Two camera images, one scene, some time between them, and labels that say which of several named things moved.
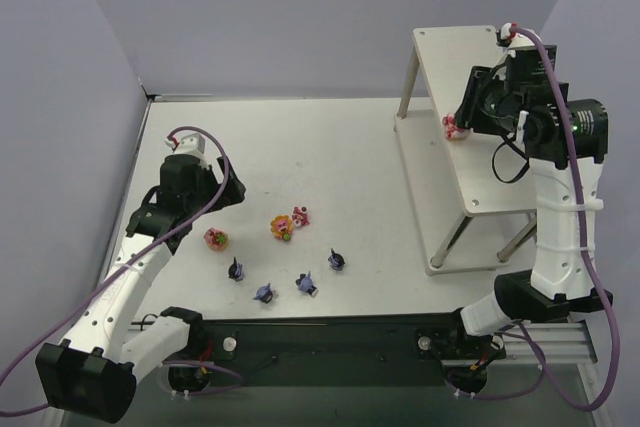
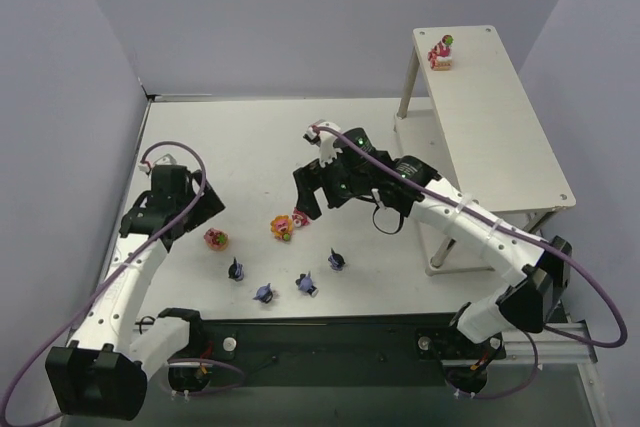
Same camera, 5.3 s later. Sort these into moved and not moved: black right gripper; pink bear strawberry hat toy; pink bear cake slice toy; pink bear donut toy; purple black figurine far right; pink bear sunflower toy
Moved: black right gripper; pink bear cake slice toy
Not moved: purple black figurine far right; pink bear strawberry hat toy; pink bear sunflower toy; pink bear donut toy
